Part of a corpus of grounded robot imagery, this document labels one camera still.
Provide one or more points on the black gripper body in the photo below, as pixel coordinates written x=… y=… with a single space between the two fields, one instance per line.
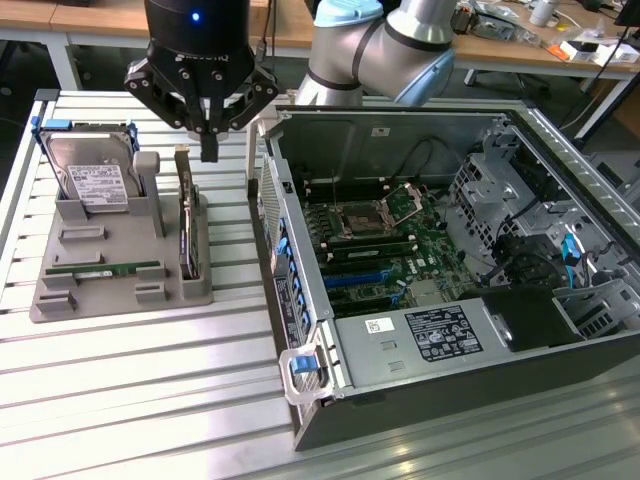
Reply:
x=200 y=50

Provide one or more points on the Nvidia graphics card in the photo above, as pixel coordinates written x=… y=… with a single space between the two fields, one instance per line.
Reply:
x=187 y=240

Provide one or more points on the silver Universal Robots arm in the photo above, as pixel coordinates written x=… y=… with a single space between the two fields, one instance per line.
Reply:
x=380 y=45

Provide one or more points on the long wooden desk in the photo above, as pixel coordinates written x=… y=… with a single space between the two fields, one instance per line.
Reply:
x=75 y=20

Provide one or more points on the thin locking lever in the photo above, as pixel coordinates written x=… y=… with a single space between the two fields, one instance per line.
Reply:
x=333 y=187

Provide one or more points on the grey parts rack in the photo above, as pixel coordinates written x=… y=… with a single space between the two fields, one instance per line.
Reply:
x=125 y=250

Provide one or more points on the CPU socket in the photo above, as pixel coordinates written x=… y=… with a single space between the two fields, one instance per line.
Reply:
x=362 y=220

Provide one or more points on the green RAM stick with label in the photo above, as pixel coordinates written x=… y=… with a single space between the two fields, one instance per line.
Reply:
x=120 y=268

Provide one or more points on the metal socket cover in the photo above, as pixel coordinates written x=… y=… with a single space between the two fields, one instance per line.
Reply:
x=409 y=188

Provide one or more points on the dark installed RAM stick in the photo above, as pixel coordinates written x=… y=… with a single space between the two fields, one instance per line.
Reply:
x=370 y=252

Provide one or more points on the blue expansion slot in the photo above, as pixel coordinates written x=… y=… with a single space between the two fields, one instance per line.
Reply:
x=360 y=280

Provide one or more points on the black expansion slot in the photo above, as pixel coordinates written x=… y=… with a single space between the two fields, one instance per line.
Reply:
x=365 y=301

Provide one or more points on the green motherboard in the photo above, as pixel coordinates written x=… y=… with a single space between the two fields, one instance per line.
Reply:
x=440 y=260

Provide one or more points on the perforated steel disk bay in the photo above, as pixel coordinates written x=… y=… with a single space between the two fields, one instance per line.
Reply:
x=480 y=200

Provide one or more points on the cluttered wooden desk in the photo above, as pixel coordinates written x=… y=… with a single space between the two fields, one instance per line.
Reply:
x=500 y=50

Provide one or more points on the silver chipset heatsink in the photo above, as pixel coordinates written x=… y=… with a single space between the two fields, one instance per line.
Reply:
x=427 y=292

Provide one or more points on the blue case release latch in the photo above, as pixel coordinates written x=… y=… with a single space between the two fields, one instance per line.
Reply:
x=302 y=365

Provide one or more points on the grey power supply unit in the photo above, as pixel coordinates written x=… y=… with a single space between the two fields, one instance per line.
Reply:
x=360 y=360

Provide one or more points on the white plastic cup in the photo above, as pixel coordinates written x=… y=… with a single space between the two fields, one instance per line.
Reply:
x=542 y=12

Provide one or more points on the white and orange small box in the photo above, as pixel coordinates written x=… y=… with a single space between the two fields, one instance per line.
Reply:
x=565 y=50

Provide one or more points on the black plastic air shroud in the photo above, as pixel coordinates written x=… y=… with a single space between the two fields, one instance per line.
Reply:
x=530 y=320

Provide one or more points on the black open PC case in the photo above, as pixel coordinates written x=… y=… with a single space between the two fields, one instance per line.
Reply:
x=450 y=400

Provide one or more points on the white flat box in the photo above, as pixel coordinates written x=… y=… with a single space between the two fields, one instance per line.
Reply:
x=617 y=54

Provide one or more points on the black monitor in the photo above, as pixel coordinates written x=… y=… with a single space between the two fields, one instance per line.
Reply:
x=627 y=10

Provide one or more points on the slotted grey disk bay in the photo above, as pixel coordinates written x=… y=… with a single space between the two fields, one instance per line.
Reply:
x=595 y=320

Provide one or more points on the hard disk in blue bracket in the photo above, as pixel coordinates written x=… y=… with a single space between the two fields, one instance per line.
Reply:
x=95 y=175

